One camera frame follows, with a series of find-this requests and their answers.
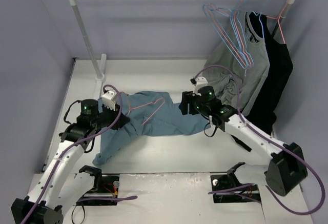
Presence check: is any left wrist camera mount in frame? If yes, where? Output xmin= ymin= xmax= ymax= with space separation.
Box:
xmin=100 ymin=91 xmax=119 ymax=111

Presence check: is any blue hanger holding tank top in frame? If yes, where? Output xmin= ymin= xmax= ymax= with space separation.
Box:
xmin=250 ymin=0 xmax=271 ymax=39

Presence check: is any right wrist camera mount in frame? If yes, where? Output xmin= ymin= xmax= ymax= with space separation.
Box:
xmin=190 ymin=76 xmax=208 ymax=94

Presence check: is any black tank top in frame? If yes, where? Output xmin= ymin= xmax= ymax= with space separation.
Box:
xmin=229 ymin=12 xmax=293 ymax=134

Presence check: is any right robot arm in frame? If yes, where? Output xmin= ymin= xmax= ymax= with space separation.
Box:
xmin=179 ymin=86 xmax=308 ymax=196

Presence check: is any pink hanger at rack end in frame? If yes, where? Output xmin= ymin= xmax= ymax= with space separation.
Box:
xmin=267 ymin=0 xmax=292 ymax=44

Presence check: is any grey sweatshirt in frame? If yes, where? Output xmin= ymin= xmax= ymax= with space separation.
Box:
xmin=202 ymin=11 xmax=270 ymax=116

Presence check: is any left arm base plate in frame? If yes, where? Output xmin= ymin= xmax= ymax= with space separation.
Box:
xmin=76 ymin=165 xmax=120 ymax=206

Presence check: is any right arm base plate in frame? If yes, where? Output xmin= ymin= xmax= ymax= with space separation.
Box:
xmin=210 ymin=162 xmax=261 ymax=204

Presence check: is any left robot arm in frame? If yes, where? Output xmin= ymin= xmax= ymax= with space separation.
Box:
xmin=11 ymin=96 xmax=129 ymax=223

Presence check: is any pink wire hanger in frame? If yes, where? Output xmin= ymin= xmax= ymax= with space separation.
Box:
xmin=120 ymin=92 xmax=166 ymax=126
xmin=207 ymin=0 xmax=253 ymax=68

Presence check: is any blue t shirt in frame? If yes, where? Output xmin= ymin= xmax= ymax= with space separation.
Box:
xmin=92 ymin=91 xmax=210 ymax=166

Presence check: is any blue wire hanger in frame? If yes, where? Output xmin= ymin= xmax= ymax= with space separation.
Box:
xmin=202 ymin=0 xmax=251 ymax=70

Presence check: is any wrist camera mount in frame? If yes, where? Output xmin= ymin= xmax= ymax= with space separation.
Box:
xmin=190 ymin=76 xmax=208 ymax=94
xmin=100 ymin=91 xmax=119 ymax=111

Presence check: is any black looped cable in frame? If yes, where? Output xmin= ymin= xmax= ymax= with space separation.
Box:
xmin=71 ymin=205 xmax=87 ymax=224

